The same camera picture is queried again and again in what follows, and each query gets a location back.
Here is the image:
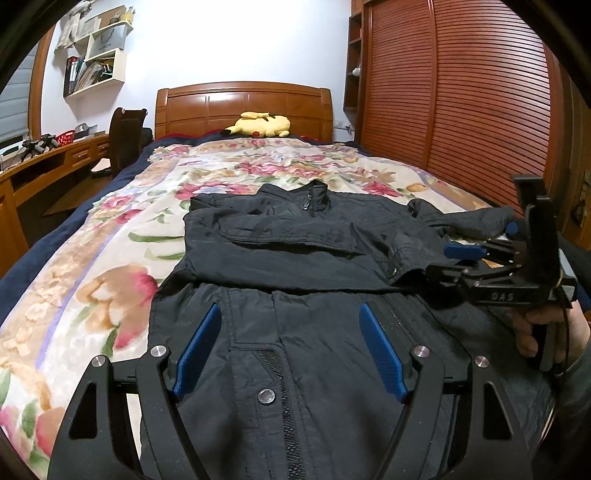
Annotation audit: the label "wooden slatted wardrobe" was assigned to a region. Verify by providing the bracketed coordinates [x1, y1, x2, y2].
[359, 0, 591, 243]

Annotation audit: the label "black binder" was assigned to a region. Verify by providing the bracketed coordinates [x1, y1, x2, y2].
[65, 56, 80, 96]

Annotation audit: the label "black jacket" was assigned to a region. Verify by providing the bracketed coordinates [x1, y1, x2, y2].
[139, 180, 557, 480]

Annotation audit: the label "wooden open shelf cabinet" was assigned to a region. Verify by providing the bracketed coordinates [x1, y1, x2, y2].
[342, 0, 366, 126]

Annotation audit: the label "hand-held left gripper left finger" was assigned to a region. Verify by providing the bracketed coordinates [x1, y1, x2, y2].
[46, 302, 223, 480]

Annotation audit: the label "yellow plush toy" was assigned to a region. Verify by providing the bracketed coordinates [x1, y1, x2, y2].
[220, 111, 292, 138]

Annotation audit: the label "wooden window frame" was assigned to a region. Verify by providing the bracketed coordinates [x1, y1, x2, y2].
[27, 25, 58, 140]

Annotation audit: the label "wooden bed headboard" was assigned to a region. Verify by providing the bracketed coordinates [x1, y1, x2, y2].
[154, 82, 334, 141]

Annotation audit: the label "wooden desk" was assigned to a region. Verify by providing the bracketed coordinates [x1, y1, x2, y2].
[0, 130, 112, 274]

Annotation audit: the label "black tools on desk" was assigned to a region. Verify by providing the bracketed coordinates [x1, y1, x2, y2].
[19, 133, 59, 161]

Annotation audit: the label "grey window blind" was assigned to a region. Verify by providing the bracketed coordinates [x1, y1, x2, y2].
[0, 45, 38, 145]

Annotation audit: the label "floral blanket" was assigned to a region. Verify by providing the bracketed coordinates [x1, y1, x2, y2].
[0, 137, 492, 480]

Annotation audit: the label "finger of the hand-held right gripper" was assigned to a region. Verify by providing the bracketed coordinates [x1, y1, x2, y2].
[425, 263, 482, 293]
[443, 236, 528, 265]

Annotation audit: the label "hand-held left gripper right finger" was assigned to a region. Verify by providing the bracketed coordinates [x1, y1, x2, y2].
[358, 302, 541, 480]

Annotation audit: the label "person's right forearm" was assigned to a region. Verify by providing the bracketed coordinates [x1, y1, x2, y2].
[547, 339, 591, 444]

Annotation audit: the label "person's right hand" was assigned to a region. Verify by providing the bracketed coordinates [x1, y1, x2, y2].
[512, 301, 591, 370]

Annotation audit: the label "grey paper bag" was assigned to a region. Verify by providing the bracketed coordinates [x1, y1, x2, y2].
[89, 24, 128, 57]

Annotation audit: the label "white wall shelf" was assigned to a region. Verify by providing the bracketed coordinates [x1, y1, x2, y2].
[54, 4, 134, 98]

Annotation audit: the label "dark wooden chair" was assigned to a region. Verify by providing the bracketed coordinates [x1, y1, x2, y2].
[90, 107, 149, 179]

